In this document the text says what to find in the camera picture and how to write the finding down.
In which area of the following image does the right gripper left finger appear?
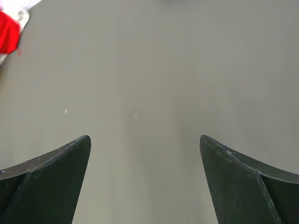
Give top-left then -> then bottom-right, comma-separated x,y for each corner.
0,135 -> 91,224

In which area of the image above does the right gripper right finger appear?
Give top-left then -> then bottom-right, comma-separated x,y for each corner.
199,135 -> 299,224

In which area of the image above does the red t shirt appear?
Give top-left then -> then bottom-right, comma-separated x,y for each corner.
0,11 -> 21,55

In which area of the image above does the white t shirt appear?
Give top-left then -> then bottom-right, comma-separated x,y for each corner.
0,8 -> 30,64

